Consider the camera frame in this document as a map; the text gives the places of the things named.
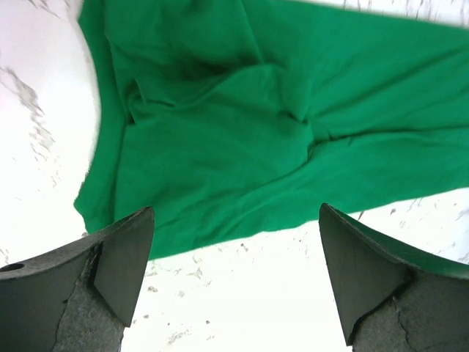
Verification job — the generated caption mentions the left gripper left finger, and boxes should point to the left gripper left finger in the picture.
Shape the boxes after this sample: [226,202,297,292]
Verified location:
[1,207,155,351]

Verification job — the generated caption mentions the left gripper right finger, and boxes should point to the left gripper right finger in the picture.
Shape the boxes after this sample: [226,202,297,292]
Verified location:
[319,204,468,351]

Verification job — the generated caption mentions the green t shirt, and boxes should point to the green t shirt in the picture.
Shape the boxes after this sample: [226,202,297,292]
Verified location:
[75,1,468,259]

